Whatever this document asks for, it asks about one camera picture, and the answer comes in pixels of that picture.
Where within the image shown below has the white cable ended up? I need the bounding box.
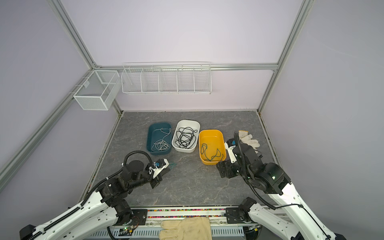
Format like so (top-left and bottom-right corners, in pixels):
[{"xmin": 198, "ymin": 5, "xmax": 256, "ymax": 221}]
[
  {"xmin": 157, "ymin": 127, "xmax": 172, "ymax": 140},
  {"xmin": 150, "ymin": 138, "xmax": 171, "ymax": 152}
]

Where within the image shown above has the black cable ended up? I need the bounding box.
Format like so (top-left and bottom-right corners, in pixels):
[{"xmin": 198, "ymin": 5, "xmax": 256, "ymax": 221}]
[
  {"xmin": 175, "ymin": 133, "xmax": 197, "ymax": 150},
  {"xmin": 176, "ymin": 127, "xmax": 199, "ymax": 145}
]

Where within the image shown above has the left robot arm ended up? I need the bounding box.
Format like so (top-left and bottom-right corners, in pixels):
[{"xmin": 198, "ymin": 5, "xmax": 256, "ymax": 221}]
[{"xmin": 20, "ymin": 159, "xmax": 169, "ymax": 240}]

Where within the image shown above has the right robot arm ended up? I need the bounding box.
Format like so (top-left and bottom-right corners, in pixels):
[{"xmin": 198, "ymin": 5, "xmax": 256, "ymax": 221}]
[{"xmin": 216, "ymin": 139, "xmax": 345, "ymax": 240}]

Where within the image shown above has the white knit glove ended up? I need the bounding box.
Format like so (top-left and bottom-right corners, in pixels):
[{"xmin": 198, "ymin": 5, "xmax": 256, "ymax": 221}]
[{"xmin": 239, "ymin": 131, "xmax": 260, "ymax": 150}]

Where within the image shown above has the yellow plastic bin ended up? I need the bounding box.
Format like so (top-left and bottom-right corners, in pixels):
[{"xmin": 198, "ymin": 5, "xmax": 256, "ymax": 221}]
[{"xmin": 199, "ymin": 130, "xmax": 227, "ymax": 166}]

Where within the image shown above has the dark teal plastic bin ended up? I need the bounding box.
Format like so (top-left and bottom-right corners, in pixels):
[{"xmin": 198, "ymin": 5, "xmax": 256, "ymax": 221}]
[{"xmin": 147, "ymin": 122, "xmax": 173, "ymax": 156}]

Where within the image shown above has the white plastic bin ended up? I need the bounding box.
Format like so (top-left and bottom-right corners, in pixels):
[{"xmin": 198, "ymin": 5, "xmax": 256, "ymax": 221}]
[{"xmin": 172, "ymin": 120, "xmax": 200, "ymax": 153}]

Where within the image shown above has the beige leather glove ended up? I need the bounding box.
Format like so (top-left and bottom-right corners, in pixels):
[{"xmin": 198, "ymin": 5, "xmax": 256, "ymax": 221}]
[{"xmin": 159, "ymin": 217, "xmax": 212, "ymax": 240}]

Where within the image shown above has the small white mesh basket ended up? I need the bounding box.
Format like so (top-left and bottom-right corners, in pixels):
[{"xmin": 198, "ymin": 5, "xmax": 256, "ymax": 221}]
[{"xmin": 74, "ymin": 70, "xmax": 121, "ymax": 111}]

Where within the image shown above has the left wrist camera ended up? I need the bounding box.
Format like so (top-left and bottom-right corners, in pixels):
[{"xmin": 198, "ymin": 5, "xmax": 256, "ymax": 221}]
[{"xmin": 148, "ymin": 159, "xmax": 170, "ymax": 179}]

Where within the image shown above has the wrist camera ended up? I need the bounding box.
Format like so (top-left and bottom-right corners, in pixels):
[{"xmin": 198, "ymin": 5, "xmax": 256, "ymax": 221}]
[
  {"xmin": 148, "ymin": 159, "xmax": 170, "ymax": 179},
  {"xmin": 225, "ymin": 139, "xmax": 237, "ymax": 164}
]

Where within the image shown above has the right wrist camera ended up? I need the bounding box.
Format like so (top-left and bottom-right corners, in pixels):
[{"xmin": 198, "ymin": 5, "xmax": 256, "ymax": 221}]
[{"xmin": 225, "ymin": 139, "xmax": 237, "ymax": 164}]

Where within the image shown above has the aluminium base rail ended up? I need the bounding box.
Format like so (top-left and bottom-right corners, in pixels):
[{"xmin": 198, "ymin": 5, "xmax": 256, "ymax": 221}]
[{"xmin": 58, "ymin": 205, "xmax": 314, "ymax": 230}]

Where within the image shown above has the long white wire basket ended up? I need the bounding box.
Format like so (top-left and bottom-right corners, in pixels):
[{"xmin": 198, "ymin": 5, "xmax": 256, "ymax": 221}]
[{"xmin": 121, "ymin": 62, "xmax": 212, "ymax": 95}]

